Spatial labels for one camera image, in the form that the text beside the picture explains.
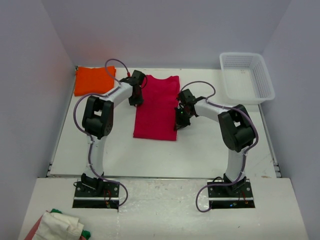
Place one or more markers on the folded orange t shirt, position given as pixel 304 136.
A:
pixel 92 80

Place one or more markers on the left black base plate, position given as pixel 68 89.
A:
pixel 105 197

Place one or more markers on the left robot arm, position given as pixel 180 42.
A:
pixel 98 121

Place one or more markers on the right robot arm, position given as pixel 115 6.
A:
pixel 237 130

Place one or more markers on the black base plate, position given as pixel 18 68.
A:
pixel 231 197
pixel 105 197

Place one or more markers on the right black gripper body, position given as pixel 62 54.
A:
pixel 182 119

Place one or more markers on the magenta t shirt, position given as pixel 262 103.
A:
pixel 155 119

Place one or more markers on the cream white cloth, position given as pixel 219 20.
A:
pixel 58 226

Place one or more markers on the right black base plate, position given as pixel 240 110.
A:
pixel 231 197

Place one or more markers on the white plastic basket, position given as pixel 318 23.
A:
pixel 246 79

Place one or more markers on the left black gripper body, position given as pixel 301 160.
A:
pixel 136 99

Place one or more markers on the pink cloth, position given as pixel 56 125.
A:
pixel 33 230

